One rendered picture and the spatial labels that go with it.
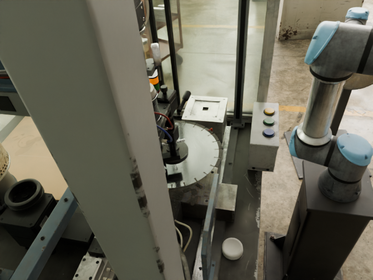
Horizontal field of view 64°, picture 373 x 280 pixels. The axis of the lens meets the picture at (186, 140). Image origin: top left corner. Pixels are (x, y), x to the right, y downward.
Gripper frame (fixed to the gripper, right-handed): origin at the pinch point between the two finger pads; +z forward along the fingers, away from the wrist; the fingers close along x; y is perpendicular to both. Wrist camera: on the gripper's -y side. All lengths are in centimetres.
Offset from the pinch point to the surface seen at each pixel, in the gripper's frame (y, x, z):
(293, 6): 160, 194, 52
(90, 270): -118, -27, 2
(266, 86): -27.1, 12.4, -5.1
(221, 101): -44.8, 20.7, 0.9
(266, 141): -44.0, -10.6, 1.3
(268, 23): -28.6, 13.6, -33.4
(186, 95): -75, -9, -31
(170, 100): -82, -12, -34
